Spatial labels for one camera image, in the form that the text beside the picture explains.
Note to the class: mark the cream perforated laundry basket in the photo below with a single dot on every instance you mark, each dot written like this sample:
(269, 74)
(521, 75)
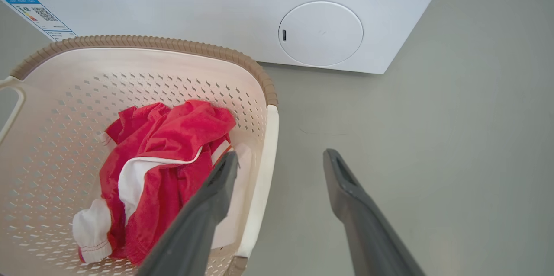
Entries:
(56, 137)

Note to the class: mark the round white filter cover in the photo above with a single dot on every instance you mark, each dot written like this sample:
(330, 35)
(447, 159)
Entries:
(320, 33)

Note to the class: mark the blue energy label sticker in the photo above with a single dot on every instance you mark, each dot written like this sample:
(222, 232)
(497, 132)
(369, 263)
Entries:
(39, 14)

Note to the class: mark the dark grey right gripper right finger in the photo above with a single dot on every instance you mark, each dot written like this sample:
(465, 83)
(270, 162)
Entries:
(368, 232)

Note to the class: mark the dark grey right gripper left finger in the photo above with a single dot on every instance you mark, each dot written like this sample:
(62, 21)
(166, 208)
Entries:
(194, 224)

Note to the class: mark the red and white garment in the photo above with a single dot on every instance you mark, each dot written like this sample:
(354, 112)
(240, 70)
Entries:
(173, 137)

